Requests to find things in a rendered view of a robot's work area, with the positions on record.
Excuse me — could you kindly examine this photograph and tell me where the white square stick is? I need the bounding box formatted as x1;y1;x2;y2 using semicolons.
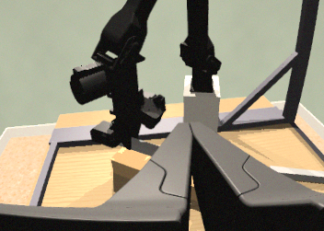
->
270;166;324;183
131;137;159;156

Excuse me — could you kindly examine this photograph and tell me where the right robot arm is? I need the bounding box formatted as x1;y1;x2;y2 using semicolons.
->
70;0;222;130

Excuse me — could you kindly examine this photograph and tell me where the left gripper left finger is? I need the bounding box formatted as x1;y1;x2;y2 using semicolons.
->
0;122;193;231

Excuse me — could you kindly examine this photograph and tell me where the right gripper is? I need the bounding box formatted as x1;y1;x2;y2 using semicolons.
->
90;87;143;150

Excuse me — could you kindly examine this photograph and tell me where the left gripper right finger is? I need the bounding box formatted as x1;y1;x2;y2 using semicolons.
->
190;122;324;231

